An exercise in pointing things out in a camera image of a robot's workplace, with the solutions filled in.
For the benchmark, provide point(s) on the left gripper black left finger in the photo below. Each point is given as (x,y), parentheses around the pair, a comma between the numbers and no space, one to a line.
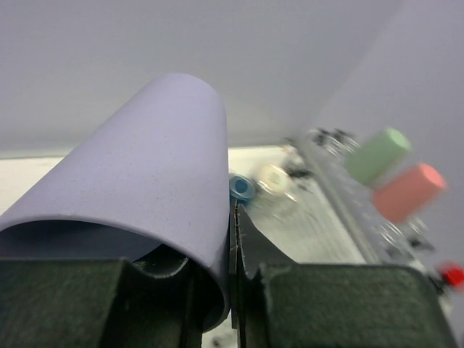
(100,303)

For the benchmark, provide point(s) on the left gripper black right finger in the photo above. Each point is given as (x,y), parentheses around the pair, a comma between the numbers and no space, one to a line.
(279,303)

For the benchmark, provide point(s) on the lavender plastic cup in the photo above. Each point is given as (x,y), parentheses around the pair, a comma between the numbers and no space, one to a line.
(155,173)

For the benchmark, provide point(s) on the pink plastic cup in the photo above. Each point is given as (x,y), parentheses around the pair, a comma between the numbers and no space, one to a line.
(408,192)

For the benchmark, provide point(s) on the green plastic cup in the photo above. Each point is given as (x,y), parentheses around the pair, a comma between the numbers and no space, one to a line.
(376,156)

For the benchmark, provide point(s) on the dark blue ceramic mug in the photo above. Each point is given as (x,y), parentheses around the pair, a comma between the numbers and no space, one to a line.
(241,189)

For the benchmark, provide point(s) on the metal wire dish rack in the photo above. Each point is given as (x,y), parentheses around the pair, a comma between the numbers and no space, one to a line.
(324,216)

